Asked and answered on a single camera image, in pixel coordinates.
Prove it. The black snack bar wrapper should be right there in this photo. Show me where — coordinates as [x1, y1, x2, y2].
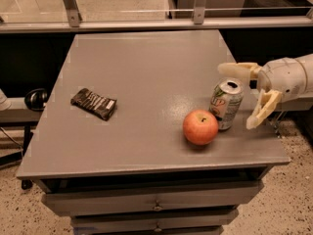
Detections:
[70, 88, 116, 120]

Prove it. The grey drawer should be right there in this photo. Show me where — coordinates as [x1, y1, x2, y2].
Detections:
[42, 180, 263, 216]
[71, 210, 238, 234]

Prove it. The upper grey drawer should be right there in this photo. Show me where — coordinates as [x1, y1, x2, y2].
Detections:
[42, 180, 263, 216]

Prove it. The black round object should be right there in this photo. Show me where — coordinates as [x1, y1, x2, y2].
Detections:
[24, 88, 48, 112]

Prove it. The metal railing with glass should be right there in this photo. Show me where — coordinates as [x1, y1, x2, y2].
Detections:
[0, 0, 313, 33]

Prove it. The lower grey drawer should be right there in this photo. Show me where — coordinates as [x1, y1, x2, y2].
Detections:
[71, 210, 238, 234]

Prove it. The silver 7up soda can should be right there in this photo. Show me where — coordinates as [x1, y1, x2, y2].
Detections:
[209, 77, 244, 130]

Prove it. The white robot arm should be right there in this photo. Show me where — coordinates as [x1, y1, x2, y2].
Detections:
[218, 54, 313, 129]

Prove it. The grey drawer cabinet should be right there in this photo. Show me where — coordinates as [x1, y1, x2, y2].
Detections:
[17, 30, 289, 235]

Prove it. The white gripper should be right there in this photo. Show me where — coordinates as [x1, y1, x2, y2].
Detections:
[217, 56, 308, 129]

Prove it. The red apple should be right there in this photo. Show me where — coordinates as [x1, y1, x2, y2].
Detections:
[183, 110, 218, 145]

